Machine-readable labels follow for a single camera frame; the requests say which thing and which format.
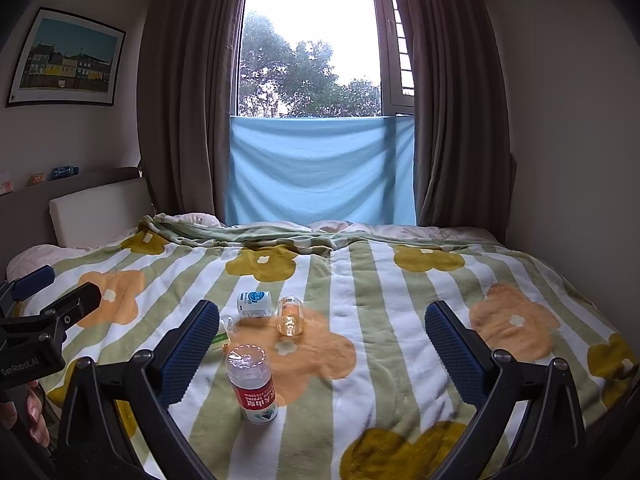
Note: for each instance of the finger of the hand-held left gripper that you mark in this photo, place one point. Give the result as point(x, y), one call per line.
point(35, 280)
point(75, 307)

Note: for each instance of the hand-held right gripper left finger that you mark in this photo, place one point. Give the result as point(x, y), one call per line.
point(192, 347)

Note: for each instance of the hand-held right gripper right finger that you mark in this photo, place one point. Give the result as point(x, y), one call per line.
point(450, 347)

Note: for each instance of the clear orange-tinted cup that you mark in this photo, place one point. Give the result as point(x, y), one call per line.
point(290, 317)

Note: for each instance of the person's left hand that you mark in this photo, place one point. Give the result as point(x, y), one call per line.
point(36, 412)

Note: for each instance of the small green white packet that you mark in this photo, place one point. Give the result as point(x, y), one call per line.
point(223, 332)

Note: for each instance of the clear red-label water bottle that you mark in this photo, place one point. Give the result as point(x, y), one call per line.
point(251, 385)

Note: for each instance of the white blue-label bottle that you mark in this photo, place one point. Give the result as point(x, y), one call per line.
point(254, 304)

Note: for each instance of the brown headboard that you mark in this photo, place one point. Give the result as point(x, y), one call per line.
point(25, 200)

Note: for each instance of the striped floral blanket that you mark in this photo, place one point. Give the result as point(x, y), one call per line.
point(375, 305)

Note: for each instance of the white headboard cushion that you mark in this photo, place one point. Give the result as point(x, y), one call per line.
point(95, 210)

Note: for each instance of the small orange figurine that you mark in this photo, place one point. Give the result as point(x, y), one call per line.
point(38, 179)

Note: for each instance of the small blue bottle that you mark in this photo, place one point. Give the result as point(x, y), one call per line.
point(65, 172)

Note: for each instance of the light blue cloth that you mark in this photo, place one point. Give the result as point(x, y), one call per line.
point(320, 170)

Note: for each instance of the framed houses picture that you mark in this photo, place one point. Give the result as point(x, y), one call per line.
point(67, 57)

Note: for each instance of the brown curtain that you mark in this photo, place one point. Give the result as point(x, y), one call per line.
point(190, 95)
point(450, 95)

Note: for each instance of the white-framed window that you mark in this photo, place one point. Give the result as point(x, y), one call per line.
point(310, 45)

